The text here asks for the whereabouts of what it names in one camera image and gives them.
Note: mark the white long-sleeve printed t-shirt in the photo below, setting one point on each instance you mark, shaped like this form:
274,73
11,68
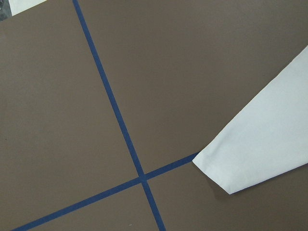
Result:
268,137

